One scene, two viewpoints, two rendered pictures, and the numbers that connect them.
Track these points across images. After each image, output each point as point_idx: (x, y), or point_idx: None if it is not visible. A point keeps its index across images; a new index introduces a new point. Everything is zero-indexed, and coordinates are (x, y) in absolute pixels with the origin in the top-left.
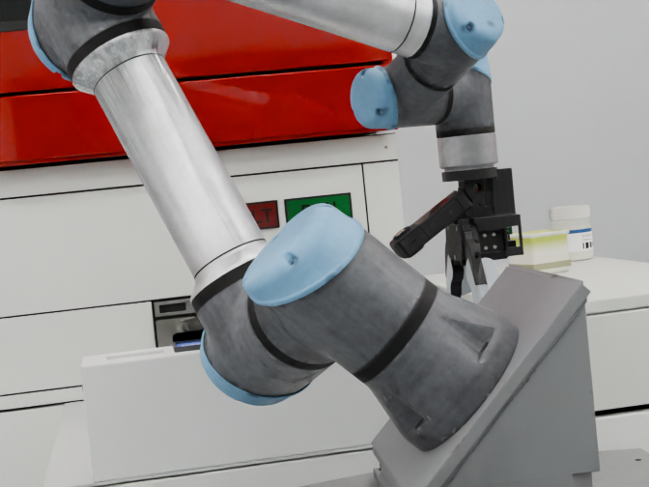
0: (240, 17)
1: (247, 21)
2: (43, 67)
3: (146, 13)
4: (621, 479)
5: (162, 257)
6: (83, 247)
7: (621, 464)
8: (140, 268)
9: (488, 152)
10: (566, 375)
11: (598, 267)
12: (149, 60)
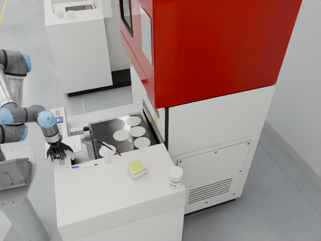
0: (140, 51)
1: (140, 53)
2: (126, 36)
3: (6, 71)
4: (1, 198)
5: (143, 92)
6: (138, 78)
7: (12, 199)
8: (142, 90)
9: (45, 139)
10: None
11: (140, 188)
12: (7, 79)
